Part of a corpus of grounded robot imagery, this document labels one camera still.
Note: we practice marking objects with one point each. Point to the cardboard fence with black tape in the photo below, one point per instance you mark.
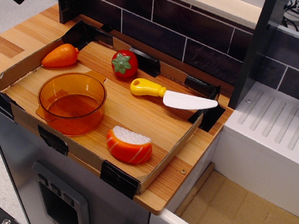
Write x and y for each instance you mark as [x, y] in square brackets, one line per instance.
[179, 137]

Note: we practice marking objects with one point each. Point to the orange transparent plastic pot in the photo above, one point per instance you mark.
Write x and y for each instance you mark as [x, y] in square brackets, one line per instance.
[73, 103]

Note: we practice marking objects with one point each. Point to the white toy sink unit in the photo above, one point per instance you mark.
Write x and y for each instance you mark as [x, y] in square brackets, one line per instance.
[250, 174]

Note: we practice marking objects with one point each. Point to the grey toy oven front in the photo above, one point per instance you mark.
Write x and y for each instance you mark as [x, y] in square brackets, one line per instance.
[54, 189]

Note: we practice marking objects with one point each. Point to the dark grey vertical post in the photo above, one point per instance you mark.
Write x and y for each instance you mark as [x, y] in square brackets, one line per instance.
[269, 19]

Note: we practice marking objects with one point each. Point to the red toy tomato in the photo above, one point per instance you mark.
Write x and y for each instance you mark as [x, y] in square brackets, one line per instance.
[124, 64]

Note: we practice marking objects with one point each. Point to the yellow handled white toy knife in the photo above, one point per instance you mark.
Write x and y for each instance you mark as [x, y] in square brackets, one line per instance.
[142, 87]

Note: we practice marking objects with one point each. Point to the salmon sushi toy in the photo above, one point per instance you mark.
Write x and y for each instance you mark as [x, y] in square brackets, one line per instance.
[128, 146]

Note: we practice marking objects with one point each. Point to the orange toy carrot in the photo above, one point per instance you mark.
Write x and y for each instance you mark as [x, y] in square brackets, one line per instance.
[61, 56]

